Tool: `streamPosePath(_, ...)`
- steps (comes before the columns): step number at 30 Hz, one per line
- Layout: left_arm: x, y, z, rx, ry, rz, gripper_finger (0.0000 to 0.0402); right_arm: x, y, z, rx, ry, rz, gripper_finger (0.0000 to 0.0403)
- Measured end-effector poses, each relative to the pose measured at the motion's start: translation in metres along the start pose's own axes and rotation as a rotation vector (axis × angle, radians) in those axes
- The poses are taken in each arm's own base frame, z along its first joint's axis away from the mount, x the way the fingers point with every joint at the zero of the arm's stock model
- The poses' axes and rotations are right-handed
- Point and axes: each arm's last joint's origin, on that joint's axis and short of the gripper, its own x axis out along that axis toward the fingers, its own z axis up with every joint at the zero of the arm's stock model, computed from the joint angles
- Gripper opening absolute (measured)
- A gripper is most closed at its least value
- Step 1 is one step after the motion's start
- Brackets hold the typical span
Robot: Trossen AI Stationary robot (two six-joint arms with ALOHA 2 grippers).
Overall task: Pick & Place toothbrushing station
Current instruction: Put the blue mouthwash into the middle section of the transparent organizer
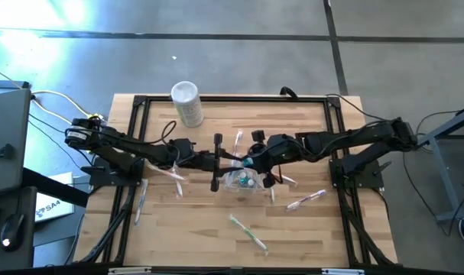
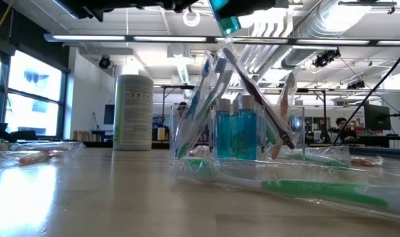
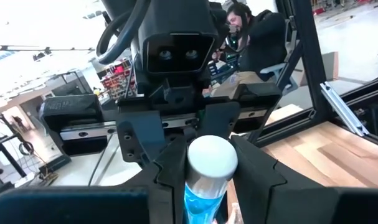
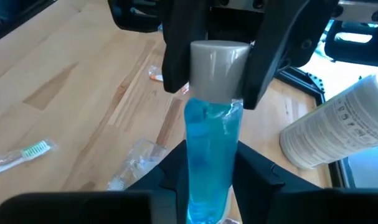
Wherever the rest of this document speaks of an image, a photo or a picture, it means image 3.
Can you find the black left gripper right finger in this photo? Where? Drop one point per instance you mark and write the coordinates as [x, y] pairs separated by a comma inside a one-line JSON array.
[[300, 205]]

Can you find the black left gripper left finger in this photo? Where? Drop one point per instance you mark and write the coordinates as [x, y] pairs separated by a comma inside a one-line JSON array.
[[83, 208]]

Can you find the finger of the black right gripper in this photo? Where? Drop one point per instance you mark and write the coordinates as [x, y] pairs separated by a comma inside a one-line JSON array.
[[139, 133], [220, 121]]

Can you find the blue mouthwash bottle white cap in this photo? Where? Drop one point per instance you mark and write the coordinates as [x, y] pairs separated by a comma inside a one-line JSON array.
[[212, 155]]

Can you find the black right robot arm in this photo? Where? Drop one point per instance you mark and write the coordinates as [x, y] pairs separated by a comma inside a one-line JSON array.
[[120, 6]]

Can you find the red parts shelf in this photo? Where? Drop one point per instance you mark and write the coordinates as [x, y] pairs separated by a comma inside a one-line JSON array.
[[118, 81]]

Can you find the grey office chair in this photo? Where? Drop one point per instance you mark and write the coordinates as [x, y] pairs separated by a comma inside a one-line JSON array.
[[279, 71]]

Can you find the person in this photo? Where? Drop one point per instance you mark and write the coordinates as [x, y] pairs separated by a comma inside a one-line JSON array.
[[263, 40]]

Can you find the silver aluminium bar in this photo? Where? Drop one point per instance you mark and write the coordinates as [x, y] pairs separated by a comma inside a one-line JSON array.
[[344, 109]]

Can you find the brown cardboard box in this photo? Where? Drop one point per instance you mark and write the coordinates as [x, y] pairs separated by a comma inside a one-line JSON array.
[[330, 67]]

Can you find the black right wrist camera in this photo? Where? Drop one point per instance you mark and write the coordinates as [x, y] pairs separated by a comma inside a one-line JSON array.
[[179, 18]]

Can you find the black aluminium rig frame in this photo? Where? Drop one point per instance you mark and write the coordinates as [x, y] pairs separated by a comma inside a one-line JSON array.
[[310, 46]]

